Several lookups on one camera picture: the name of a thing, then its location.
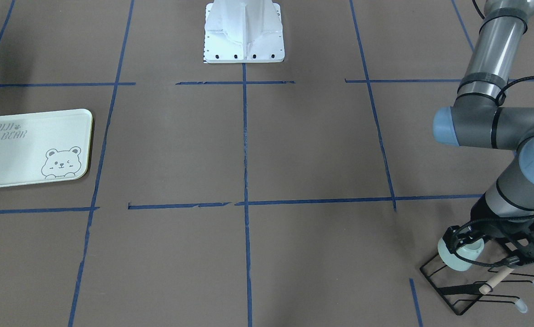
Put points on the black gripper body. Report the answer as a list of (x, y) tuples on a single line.
[(491, 225)]

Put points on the pale green cup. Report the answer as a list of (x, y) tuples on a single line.
[(470, 252)]

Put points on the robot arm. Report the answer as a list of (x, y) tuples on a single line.
[(479, 119)]

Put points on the white bear print tray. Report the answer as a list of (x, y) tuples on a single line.
[(44, 147)]

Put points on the black wire cup rack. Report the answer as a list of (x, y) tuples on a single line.
[(461, 285)]

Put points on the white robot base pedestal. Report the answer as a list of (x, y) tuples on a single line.
[(243, 31)]

